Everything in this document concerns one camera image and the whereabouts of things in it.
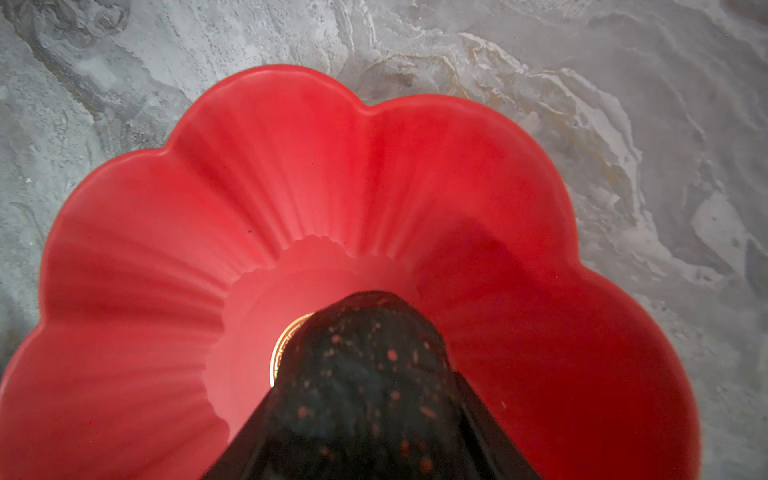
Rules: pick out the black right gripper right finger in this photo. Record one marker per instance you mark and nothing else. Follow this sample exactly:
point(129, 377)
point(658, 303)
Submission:
point(489, 453)

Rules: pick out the red flower-shaped fruit bowl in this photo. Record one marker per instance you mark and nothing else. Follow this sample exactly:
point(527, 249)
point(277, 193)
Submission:
point(173, 279)

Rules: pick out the dark speckled avocado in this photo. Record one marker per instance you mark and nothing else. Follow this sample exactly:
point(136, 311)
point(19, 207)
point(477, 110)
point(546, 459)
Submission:
point(364, 391)

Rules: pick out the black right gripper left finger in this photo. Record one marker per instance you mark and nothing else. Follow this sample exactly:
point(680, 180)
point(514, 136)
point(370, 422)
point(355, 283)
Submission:
point(245, 457)

